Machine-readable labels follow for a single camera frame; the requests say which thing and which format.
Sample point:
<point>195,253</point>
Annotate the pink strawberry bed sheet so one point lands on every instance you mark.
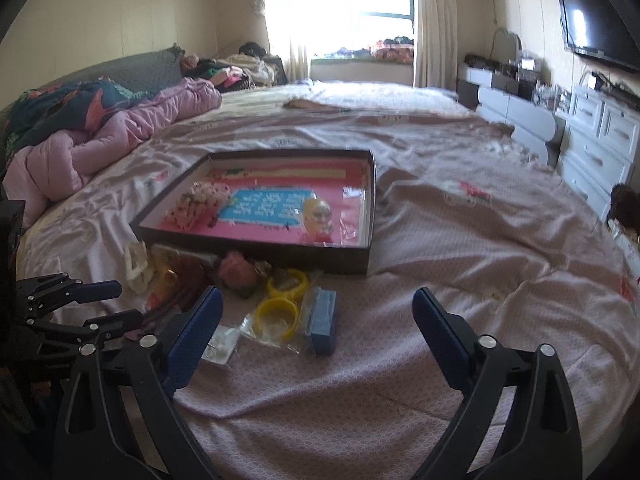
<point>450,220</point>

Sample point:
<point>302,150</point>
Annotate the clothes on window sill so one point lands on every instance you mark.
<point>392,50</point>

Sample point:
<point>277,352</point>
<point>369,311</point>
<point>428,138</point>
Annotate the black wall television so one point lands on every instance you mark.
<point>595,25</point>

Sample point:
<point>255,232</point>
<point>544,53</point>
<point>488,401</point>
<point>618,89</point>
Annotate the brown plush toy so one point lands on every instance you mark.
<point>625,205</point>

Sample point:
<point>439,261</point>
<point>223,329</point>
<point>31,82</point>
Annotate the red hairpins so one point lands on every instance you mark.
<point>170,305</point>

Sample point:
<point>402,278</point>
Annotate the small bag of earrings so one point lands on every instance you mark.
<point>220,347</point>

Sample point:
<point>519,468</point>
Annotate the sheer white curtain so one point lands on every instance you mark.
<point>287,50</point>

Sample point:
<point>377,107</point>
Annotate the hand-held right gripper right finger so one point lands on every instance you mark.
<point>440,340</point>

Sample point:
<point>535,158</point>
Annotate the dark floral blanket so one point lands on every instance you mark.
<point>50,105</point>

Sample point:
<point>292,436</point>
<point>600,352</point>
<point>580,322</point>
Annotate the dark box with pink inside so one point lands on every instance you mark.
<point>320,260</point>

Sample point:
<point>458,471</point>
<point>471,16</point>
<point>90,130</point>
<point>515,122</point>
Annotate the pile of clothes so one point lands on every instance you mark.
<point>240,70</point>

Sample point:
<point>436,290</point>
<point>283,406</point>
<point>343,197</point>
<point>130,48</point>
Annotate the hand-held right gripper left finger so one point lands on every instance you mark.
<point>196,340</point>

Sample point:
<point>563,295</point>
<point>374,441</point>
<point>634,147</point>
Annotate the pink quilt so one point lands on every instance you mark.
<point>100,135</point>

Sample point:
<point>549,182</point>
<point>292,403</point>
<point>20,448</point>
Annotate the cream curtain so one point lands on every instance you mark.
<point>435,25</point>

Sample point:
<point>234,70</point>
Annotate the white drawer dresser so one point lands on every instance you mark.
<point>600,135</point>

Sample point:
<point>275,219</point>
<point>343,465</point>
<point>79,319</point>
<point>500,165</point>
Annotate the blue box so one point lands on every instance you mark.
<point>324,325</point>

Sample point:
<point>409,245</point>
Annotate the white hair claw clip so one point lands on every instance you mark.
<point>139,270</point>

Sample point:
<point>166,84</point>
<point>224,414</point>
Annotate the window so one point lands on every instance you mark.
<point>350,0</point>

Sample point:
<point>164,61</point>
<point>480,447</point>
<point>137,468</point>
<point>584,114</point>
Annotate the heart-shaped mirror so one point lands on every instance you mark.
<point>505,45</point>

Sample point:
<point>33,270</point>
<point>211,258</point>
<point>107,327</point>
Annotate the white vanity desk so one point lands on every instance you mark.
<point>505,105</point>

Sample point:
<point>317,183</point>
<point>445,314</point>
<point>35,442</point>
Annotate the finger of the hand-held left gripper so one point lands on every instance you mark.
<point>120,321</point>
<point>100,292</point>

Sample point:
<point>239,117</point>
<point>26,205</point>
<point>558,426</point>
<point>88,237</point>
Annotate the grey headboard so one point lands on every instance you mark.
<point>135,67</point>

